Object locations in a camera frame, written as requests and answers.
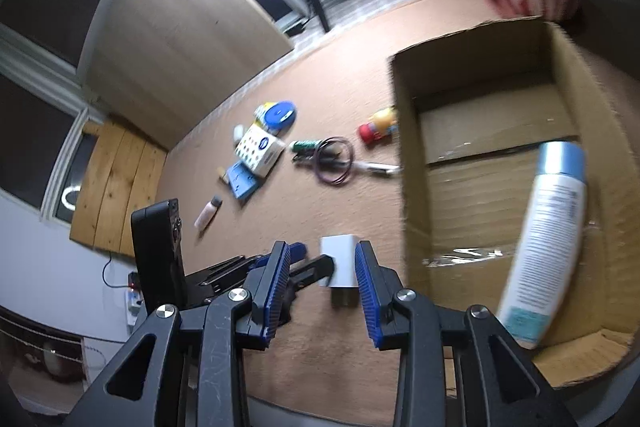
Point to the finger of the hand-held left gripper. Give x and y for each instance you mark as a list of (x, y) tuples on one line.
[(297, 251), (315, 269)]

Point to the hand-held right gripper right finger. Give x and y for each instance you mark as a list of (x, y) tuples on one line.
[(367, 302)]

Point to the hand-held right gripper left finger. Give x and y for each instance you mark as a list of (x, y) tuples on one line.
[(274, 292)]

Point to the white charger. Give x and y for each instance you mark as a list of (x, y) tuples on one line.
[(340, 259)]

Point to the small pink bottle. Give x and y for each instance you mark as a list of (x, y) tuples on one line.
[(206, 214)]

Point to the blue phone stand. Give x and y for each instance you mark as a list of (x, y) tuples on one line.
[(242, 181)]

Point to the wooden clothespin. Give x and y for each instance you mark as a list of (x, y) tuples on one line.
[(223, 174)]

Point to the white box with blue dots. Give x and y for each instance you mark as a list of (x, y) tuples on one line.
[(257, 149)]

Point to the cardboard box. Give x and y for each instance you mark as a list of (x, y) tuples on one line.
[(475, 207)]

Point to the white bottle with blue cap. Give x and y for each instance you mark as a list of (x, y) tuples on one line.
[(545, 247)]

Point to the white power strip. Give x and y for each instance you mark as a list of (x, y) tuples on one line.
[(134, 302)]

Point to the pine wood panel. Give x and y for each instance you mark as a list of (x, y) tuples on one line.
[(120, 187)]

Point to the white pen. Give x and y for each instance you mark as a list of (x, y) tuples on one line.
[(375, 167)]

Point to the small white eraser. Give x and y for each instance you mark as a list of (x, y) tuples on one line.
[(239, 134)]

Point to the yellow and blue packet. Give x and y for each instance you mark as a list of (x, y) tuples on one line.
[(260, 113)]

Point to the red and yellow toy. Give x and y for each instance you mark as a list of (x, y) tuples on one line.
[(377, 127)]

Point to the large beige wooden board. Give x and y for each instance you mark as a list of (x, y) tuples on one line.
[(175, 47)]

